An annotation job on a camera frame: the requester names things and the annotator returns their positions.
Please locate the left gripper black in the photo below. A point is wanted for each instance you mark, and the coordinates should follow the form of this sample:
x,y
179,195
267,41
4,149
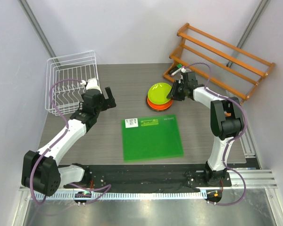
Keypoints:
x,y
107,103

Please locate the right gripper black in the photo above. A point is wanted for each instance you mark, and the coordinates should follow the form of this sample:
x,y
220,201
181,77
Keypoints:
x,y
173,93

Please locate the orange plate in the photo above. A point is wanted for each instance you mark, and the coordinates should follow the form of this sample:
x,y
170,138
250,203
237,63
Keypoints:
x,y
159,106

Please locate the lime green plate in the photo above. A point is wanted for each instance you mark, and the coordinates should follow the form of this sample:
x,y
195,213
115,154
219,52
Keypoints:
x,y
157,94

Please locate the yellow patterned plate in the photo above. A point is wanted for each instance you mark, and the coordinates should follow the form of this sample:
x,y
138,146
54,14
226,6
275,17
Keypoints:
x,y
151,108

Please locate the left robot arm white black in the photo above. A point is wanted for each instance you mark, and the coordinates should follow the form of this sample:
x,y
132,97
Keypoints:
x,y
41,171

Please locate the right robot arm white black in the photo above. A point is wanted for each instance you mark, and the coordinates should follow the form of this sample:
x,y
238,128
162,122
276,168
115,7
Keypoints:
x,y
226,122

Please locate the orange wooden shelf rack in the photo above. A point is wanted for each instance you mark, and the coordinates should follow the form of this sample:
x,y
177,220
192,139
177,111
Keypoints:
x,y
229,67

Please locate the green capped marker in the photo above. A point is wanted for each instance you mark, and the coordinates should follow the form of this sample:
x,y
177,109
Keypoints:
x,y
175,70

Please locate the green cutting mat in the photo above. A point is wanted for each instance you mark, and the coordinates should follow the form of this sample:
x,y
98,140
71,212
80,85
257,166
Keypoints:
x,y
151,138

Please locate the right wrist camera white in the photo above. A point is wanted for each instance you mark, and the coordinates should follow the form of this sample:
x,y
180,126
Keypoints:
x,y
183,70

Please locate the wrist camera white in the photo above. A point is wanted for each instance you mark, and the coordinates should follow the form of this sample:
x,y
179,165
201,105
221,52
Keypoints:
x,y
91,84
183,70

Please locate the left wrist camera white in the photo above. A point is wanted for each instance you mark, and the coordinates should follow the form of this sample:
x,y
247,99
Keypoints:
x,y
91,84

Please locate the white wire dish rack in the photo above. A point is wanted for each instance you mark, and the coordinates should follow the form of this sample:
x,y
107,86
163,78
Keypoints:
x,y
63,77

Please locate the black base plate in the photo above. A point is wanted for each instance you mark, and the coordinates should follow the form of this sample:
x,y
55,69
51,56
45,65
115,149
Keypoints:
x,y
151,178

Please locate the perforated cable duct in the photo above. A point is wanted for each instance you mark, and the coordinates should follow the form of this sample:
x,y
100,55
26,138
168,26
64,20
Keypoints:
x,y
84,195

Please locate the aluminium rail frame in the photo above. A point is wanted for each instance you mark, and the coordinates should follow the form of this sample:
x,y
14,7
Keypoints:
x,y
250,178

